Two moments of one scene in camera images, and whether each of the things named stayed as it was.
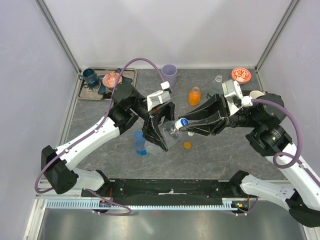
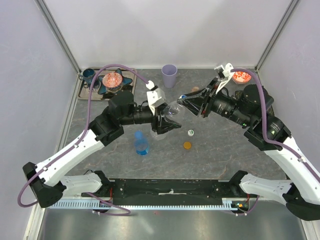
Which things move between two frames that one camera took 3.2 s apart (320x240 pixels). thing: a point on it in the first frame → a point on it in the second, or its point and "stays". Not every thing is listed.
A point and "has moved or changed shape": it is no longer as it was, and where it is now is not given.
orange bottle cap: (187, 145) stays
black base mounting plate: (167, 190) stays
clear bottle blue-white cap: (169, 131) has moved or changed shape
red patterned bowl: (109, 80) stays
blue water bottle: (140, 143) stays
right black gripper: (208, 126) → (195, 102)
